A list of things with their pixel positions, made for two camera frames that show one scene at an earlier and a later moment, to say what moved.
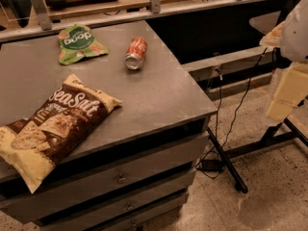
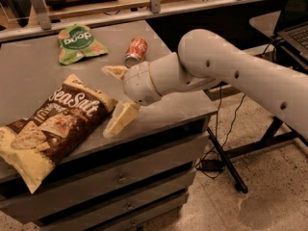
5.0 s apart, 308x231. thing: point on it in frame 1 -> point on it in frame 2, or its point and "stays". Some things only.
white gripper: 296,33 -> 140,83
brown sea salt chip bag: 30,147 stays
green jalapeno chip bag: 77,42 stays
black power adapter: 212,166 stays
